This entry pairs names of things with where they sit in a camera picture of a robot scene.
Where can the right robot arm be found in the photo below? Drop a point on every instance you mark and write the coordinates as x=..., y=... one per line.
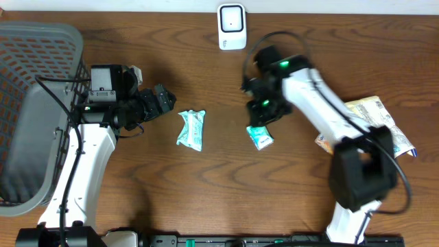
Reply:
x=362, y=172

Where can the teal white tissue pack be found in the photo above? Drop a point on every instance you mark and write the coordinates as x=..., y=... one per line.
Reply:
x=192, y=131

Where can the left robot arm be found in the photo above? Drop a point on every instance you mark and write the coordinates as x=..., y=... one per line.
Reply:
x=69, y=219

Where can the white barcode scanner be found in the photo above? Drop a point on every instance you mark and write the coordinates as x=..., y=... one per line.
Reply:
x=231, y=22

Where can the orange small snack pack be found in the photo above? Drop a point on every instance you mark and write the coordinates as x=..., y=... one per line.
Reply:
x=324, y=144

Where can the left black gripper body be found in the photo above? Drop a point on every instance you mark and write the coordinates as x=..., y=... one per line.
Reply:
x=155, y=101

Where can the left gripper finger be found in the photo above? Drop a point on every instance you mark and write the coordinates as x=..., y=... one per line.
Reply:
x=165, y=97
x=165, y=106

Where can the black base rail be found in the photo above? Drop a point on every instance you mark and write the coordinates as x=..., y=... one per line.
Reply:
x=240, y=241

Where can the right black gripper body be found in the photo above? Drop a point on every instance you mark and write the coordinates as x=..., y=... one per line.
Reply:
x=262, y=109

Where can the grey plastic shopping basket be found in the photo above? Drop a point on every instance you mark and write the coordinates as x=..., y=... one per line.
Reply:
x=38, y=60

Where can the large white snack bag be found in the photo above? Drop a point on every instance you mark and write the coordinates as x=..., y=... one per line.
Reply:
x=372, y=110

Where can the small teal tissue pack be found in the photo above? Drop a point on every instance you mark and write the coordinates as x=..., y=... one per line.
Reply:
x=260, y=136

